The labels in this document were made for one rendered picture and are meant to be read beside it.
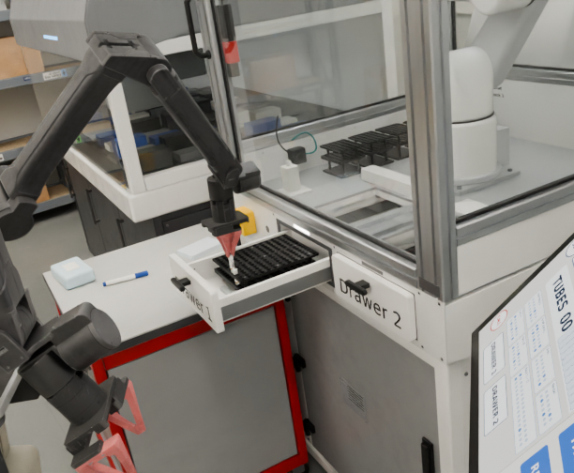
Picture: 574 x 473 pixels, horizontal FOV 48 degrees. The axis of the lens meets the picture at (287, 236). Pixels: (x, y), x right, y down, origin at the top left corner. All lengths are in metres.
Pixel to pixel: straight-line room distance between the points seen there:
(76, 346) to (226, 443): 1.24
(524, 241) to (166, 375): 1.00
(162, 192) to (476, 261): 1.37
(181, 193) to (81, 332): 1.61
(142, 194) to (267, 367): 0.80
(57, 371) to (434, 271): 0.73
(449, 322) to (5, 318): 0.83
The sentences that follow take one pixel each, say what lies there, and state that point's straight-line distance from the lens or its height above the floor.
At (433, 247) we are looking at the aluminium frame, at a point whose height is 1.06.
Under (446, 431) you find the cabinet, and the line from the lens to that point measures 1.50.
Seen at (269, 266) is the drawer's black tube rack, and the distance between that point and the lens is 1.63.
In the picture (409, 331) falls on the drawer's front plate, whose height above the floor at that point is 0.85.
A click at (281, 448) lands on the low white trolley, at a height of 0.19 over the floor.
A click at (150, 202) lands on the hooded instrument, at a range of 2.39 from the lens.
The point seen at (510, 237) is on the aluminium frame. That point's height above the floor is 1.02.
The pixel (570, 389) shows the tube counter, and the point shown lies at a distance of 0.83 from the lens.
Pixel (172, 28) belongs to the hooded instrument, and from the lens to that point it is 2.34.
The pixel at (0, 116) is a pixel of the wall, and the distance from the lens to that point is 5.67.
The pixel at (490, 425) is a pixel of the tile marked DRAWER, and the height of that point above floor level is 1.00.
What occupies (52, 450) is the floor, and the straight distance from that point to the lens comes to 2.77.
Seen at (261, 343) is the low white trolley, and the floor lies 0.58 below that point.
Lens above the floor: 1.59
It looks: 23 degrees down
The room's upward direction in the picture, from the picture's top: 8 degrees counter-clockwise
